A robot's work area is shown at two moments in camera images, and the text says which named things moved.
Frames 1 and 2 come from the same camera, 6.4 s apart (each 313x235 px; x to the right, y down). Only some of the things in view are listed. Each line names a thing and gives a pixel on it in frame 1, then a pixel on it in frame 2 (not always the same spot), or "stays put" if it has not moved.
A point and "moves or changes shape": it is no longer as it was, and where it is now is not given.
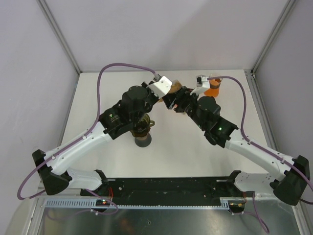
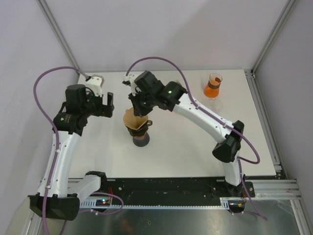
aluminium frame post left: [59, 35] stays put
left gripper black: [155, 97] to [104, 110]
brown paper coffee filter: [176, 86] moves or changes shape
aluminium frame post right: [273, 35] stays put
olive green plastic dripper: [142, 127] stays put
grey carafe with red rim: [143, 141] stays put
